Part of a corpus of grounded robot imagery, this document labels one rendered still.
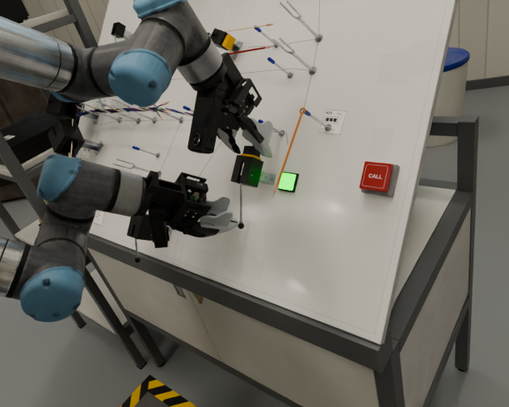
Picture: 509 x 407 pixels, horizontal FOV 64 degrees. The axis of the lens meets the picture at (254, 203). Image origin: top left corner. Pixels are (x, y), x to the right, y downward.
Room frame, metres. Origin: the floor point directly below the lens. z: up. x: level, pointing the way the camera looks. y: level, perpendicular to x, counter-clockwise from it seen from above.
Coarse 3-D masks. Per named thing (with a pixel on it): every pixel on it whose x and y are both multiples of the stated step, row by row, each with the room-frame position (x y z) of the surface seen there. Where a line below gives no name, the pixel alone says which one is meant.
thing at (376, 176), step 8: (368, 168) 0.61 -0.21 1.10; (376, 168) 0.60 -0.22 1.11; (384, 168) 0.60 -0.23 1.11; (392, 168) 0.59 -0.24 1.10; (368, 176) 0.60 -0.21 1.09; (376, 176) 0.60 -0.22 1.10; (384, 176) 0.59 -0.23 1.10; (360, 184) 0.61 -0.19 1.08; (368, 184) 0.60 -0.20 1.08; (376, 184) 0.59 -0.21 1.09; (384, 184) 0.58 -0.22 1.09
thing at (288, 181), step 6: (282, 174) 0.75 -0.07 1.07; (288, 174) 0.74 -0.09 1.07; (294, 174) 0.73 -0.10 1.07; (282, 180) 0.75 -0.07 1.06; (288, 180) 0.74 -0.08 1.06; (294, 180) 0.73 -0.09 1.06; (282, 186) 0.74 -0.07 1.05; (288, 186) 0.73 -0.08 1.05; (294, 186) 0.72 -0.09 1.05; (294, 192) 0.72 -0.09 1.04
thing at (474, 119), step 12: (432, 120) 0.93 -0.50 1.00; (444, 120) 0.91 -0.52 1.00; (456, 120) 0.89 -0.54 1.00; (468, 120) 0.86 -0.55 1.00; (432, 132) 0.92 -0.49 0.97; (444, 132) 0.90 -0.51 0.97; (456, 132) 0.88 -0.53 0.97; (468, 132) 0.86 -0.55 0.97; (468, 144) 0.86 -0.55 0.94; (468, 156) 0.86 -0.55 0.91; (468, 168) 0.86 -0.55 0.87; (468, 180) 0.85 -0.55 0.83
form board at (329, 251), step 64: (128, 0) 1.57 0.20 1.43; (192, 0) 1.30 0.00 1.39; (256, 0) 1.11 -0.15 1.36; (320, 0) 0.96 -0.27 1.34; (384, 0) 0.84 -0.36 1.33; (448, 0) 0.74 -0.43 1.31; (256, 64) 0.99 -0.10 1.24; (320, 64) 0.86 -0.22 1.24; (384, 64) 0.75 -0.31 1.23; (128, 128) 1.23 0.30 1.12; (384, 128) 0.67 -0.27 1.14; (256, 192) 0.78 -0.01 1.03; (320, 192) 0.68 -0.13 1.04; (192, 256) 0.80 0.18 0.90; (256, 256) 0.69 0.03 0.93; (320, 256) 0.60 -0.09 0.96; (384, 256) 0.53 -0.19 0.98; (320, 320) 0.52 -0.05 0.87; (384, 320) 0.46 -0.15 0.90
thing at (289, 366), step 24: (216, 312) 0.82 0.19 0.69; (216, 336) 0.86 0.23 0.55; (240, 336) 0.77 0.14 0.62; (264, 336) 0.70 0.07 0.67; (288, 336) 0.64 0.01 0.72; (240, 360) 0.81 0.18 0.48; (264, 360) 0.72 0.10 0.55; (288, 360) 0.66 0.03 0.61; (312, 360) 0.60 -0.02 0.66; (336, 360) 0.55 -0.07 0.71; (264, 384) 0.76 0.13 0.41; (288, 384) 0.68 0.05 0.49; (312, 384) 0.62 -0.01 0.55; (336, 384) 0.56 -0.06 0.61; (360, 384) 0.51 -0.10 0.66
